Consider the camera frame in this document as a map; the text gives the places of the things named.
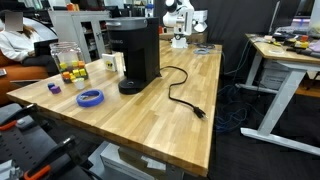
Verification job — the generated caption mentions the orange box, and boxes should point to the orange box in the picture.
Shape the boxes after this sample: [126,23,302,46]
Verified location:
[65,2,81,12]

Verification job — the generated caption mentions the black cable coil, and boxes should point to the black cable coil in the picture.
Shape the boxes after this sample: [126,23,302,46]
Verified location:
[194,42,218,51]

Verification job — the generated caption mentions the black backdrop curtain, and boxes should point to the black backdrop curtain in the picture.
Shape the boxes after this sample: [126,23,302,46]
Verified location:
[188,0,279,79]

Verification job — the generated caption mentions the grey metal cabinet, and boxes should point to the grey metal cabinet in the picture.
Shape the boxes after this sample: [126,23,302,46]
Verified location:
[47,9,113,65]

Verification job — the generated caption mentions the yellow hand tool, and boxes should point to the yellow hand tool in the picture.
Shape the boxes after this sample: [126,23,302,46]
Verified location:
[294,39,311,50]

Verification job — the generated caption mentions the white coffee pod green lid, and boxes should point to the white coffee pod green lid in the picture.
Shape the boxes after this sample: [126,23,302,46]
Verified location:
[73,76,86,91]

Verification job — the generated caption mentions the grey cable coil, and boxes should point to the grey cable coil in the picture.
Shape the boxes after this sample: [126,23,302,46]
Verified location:
[192,47,211,56]

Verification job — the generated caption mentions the black mount with orange clamps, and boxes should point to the black mount with orange clamps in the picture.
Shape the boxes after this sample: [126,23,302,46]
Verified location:
[0,102,103,180]

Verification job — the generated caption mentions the purple cube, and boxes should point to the purple cube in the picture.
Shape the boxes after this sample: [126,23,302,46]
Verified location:
[49,85,63,95]

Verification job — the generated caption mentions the grey storage unit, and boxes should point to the grey storage unit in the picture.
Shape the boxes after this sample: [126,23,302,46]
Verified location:
[259,59,301,92]

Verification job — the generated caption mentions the black laptop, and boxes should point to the black laptop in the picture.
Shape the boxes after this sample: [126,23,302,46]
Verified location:
[33,38,60,58]

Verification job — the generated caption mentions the pink cloth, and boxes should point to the pink cloth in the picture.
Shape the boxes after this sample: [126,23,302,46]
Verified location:
[309,39,320,53]

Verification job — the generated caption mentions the black single-serve coffee maker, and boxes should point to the black single-serve coffee maker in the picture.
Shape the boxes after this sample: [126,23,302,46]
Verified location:
[105,16,162,96]

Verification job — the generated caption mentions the orange sofa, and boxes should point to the orange sofa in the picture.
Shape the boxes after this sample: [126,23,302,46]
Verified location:
[0,49,52,107]

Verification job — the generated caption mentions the blue floor cables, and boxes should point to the blue floor cables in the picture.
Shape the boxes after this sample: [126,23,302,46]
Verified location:
[214,83,256,135]

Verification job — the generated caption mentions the person in white hoodie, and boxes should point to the person in white hoodie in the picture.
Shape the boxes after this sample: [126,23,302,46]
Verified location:
[0,9,60,77]

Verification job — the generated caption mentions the large brown cardboard box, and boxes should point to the large brown cardboard box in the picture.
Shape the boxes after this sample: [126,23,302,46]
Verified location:
[158,30,208,45]

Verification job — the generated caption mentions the glass jar of coloured cubes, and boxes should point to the glass jar of coloured cubes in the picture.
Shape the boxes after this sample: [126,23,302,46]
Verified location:
[49,41,90,85]

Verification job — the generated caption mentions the blue masking tape roll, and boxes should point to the blue masking tape roll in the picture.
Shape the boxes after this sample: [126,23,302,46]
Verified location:
[75,88,106,109]

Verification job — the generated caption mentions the white box under table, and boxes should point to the white box under table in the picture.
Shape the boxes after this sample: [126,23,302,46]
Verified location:
[87,141,169,180]

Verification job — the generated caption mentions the black coffee maker power cord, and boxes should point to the black coffee maker power cord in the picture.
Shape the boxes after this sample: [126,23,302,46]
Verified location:
[159,65,208,121]

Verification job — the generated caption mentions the clear tape ring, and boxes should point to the clear tape ring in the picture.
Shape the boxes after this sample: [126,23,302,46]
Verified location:
[268,48,287,56]

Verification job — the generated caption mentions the grey metal table frame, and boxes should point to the grey metal table frame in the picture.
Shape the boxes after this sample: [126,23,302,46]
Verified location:
[164,163,185,180]

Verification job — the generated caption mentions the white box with smiley print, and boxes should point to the white box with smiley print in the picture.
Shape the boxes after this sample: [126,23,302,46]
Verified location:
[101,52,119,73]

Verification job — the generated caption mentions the cluttered wooden side table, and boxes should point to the cluttered wooden side table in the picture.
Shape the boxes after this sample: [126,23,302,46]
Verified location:
[234,32,320,158]

